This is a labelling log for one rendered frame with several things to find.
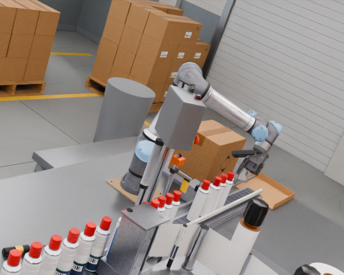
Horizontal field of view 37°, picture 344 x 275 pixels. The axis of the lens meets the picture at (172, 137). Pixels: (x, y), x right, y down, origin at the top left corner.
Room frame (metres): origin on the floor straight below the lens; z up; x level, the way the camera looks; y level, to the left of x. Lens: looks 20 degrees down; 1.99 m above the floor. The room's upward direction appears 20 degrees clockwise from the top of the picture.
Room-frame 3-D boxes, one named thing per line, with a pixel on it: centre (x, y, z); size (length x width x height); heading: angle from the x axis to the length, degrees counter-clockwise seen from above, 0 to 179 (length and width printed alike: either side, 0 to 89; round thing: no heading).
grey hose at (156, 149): (1.83, 0.04, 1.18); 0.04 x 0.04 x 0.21
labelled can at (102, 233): (1.50, 0.11, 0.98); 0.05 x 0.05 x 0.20
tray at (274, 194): (2.80, -0.61, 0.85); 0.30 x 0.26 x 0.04; 151
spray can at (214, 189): (2.16, -0.26, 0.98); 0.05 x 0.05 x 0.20
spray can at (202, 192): (2.08, -0.21, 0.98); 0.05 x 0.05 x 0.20
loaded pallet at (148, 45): (6.31, 0.57, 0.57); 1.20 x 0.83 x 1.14; 151
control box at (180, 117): (1.88, 0.00, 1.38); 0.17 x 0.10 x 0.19; 26
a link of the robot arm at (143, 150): (2.28, 0.09, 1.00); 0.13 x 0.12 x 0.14; 6
